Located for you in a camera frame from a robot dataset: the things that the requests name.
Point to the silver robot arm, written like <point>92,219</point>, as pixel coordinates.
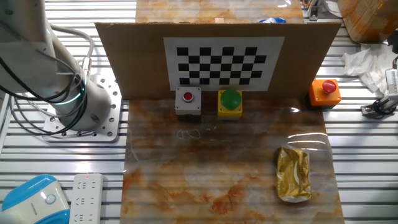
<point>28,46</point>

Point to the grey box red push button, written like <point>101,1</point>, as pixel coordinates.
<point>188,107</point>

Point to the yellow box green mushroom button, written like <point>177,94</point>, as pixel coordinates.
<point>230,99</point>

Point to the marble pattern table mat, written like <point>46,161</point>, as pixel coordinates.
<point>202,155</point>

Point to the checkerboard calibration sheet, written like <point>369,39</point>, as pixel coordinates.
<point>224,67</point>

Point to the small wooden cube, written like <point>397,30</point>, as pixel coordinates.
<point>219,20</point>

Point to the gold foil packet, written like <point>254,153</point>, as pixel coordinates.
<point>292,174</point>

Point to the blue tissue pack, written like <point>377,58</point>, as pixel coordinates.
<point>273,20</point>

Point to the orange box red emergency button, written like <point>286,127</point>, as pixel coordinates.
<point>323,98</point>

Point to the white power strip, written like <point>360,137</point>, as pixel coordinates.
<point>85,199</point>

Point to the crumpled white tissue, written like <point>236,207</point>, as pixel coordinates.
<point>367,65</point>

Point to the blue and white device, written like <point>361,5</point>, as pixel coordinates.
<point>28,202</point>

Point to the brown cardboard wall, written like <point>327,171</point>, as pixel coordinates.
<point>130,62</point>

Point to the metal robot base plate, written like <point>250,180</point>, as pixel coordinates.
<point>113,124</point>

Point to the upright metal bracket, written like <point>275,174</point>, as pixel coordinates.
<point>313,12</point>

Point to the metal camera mount clamp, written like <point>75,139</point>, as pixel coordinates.
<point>377,109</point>

